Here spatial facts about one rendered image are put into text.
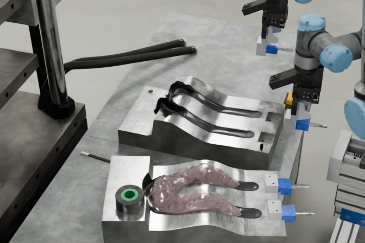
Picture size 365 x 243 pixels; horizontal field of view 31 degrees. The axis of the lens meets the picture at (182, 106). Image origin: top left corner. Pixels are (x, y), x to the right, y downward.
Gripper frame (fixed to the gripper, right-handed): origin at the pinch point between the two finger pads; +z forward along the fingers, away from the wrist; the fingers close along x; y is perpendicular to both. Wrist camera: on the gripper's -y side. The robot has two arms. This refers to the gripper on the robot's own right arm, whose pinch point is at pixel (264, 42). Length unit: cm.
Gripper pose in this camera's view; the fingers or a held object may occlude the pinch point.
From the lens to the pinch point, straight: 242.6
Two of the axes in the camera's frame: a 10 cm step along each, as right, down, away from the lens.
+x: 2.8, -5.8, 7.6
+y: 9.6, 1.6, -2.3
